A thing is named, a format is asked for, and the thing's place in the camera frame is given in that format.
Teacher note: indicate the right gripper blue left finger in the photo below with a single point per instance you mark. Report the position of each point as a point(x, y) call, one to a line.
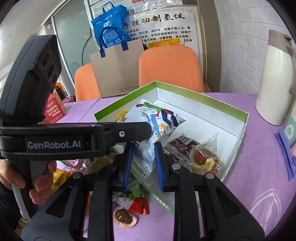
point(112, 178)

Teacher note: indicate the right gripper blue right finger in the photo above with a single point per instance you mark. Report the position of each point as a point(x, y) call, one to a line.
point(175, 178)

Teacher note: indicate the clear red jujube snack packet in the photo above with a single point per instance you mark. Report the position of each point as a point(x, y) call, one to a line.
point(204, 158)

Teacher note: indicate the white blue snack bag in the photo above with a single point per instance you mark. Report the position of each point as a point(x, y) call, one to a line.
point(163, 123)

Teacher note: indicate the person's left hand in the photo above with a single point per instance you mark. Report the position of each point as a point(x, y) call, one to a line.
point(42, 190)

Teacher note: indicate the dark brown snack packet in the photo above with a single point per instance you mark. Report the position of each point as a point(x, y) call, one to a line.
point(179, 149)

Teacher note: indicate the pink snack bag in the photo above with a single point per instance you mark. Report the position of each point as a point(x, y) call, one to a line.
point(89, 165)

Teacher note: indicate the red foil candy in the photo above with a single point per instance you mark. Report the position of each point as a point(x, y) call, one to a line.
point(139, 206)

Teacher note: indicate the pink jelly cup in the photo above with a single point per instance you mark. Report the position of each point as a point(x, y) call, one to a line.
point(124, 219)

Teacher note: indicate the orange chip snack bag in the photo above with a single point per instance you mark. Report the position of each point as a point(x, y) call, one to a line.
point(60, 177)

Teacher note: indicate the red biscuit box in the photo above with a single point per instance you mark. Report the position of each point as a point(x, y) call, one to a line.
point(55, 109)

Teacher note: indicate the yellow snack packet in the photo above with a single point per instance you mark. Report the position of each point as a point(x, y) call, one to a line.
point(121, 118)

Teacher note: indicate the left orange chair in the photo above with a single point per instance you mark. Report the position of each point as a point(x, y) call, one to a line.
point(86, 86)

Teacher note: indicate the orange chair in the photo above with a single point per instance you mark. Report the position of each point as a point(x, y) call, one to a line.
point(176, 65)
point(86, 86)

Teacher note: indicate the purple tablecloth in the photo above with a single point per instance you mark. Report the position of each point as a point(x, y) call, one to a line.
point(258, 177)

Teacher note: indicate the right orange chair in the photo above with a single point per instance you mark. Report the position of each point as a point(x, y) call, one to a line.
point(176, 65)

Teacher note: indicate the paper cup sleeve pack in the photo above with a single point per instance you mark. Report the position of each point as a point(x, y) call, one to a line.
point(286, 139)

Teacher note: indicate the white thermos jug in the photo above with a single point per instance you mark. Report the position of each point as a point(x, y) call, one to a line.
point(277, 87)

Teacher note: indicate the blue tote bag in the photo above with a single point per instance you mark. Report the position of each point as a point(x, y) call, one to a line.
point(111, 25)

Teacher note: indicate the white chinese text poster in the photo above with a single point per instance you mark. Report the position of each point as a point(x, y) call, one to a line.
point(179, 21)

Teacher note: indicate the brown paper bag blue handles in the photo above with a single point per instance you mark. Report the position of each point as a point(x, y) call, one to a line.
point(116, 67)

